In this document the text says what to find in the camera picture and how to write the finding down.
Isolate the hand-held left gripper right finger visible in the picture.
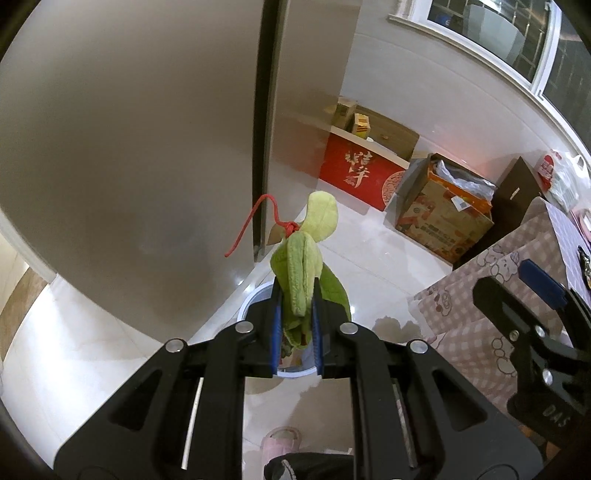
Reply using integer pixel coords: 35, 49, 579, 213
311, 277, 543, 480

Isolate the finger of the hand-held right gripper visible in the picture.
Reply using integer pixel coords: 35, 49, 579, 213
473, 259, 572, 398
561, 288, 591, 367

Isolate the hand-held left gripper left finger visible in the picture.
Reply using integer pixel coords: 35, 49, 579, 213
53, 277, 283, 480

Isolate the white trash bin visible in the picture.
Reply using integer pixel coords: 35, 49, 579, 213
238, 281, 324, 379

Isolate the green plush toy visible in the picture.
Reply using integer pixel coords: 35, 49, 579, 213
265, 191, 352, 352

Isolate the dark item on table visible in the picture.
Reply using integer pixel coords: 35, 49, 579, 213
577, 247, 591, 291

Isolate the pink checkered tablecloth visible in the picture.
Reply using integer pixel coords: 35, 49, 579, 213
406, 196, 591, 407

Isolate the dark brown box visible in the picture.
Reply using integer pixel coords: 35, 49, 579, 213
452, 157, 548, 271

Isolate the white plastic bag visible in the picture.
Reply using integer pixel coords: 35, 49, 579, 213
536, 148, 589, 213

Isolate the pink slipper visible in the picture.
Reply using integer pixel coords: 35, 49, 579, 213
261, 427, 302, 472

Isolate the printed cardboard box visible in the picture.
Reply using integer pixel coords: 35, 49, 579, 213
394, 153, 495, 265

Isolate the grey plastic bag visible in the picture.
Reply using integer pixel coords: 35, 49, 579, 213
434, 159, 497, 201

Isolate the red gift box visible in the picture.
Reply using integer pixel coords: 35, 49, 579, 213
318, 124, 411, 212

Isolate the flat brown cardboard box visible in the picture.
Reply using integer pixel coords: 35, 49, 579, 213
365, 113, 420, 160

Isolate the small brown cardboard box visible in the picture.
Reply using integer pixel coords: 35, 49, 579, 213
333, 96, 358, 132

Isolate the grey refrigerator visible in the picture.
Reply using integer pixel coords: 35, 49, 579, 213
0, 0, 358, 365

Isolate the white framed window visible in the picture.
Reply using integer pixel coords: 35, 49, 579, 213
388, 0, 591, 158

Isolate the red string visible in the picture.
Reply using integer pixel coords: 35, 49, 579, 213
225, 195, 301, 258

